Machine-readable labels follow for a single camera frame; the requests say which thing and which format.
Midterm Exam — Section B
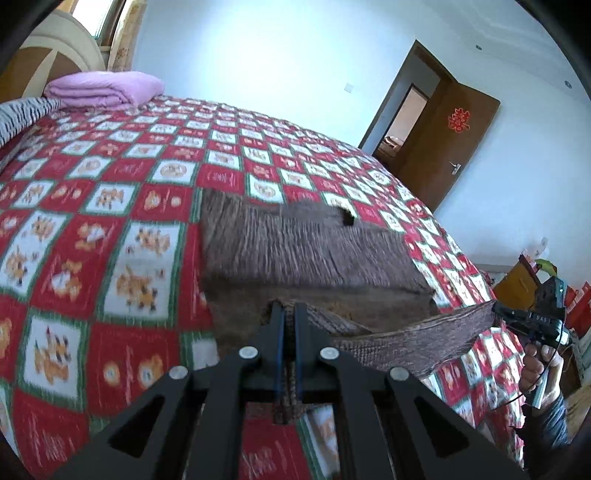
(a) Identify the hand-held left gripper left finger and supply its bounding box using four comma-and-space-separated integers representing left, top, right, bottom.
53, 301, 284, 480

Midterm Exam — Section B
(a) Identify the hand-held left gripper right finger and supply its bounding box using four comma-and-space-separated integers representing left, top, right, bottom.
294, 302, 533, 480

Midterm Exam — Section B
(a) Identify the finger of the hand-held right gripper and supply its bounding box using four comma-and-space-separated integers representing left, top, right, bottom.
491, 300, 525, 329

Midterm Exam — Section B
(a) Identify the brown knitted sweater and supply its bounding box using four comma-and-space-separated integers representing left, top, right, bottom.
199, 188, 495, 424

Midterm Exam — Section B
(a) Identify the person's right forearm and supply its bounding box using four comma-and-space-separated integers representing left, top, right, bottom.
516, 394, 572, 469

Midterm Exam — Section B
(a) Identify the person's right hand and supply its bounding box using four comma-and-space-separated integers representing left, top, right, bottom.
518, 340, 565, 409

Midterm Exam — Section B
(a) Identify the brown wooden furniture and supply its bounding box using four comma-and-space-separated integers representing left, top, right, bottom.
493, 262, 542, 308

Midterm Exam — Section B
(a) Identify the red bag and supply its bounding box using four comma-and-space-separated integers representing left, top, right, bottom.
562, 284, 591, 334

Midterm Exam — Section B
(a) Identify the brown wooden door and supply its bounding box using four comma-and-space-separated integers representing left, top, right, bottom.
396, 79, 502, 214

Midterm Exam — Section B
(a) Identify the red paper door decoration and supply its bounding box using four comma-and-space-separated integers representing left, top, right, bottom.
447, 107, 469, 134

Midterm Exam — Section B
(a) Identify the red checkered bedspread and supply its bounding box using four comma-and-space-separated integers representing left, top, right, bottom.
0, 95, 527, 480

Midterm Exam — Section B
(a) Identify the folded pink blanket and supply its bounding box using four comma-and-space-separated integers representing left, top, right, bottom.
44, 71, 166, 112

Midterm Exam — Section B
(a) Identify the striped pillow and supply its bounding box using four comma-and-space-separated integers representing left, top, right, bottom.
0, 98, 62, 145

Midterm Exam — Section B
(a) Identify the narrow yellow curtain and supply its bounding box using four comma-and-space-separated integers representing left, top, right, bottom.
109, 0, 148, 73

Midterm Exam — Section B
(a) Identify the window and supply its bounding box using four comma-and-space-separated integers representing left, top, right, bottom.
93, 0, 127, 48

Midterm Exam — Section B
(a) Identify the cream and wood headboard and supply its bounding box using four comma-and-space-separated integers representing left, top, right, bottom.
0, 9, 108, 104

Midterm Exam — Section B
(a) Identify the thin black cable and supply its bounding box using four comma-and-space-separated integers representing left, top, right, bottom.
502, 323, 575, 408

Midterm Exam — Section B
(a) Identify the dark wooden door frame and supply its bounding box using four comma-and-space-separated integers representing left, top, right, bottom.
358, 39, 459, 160

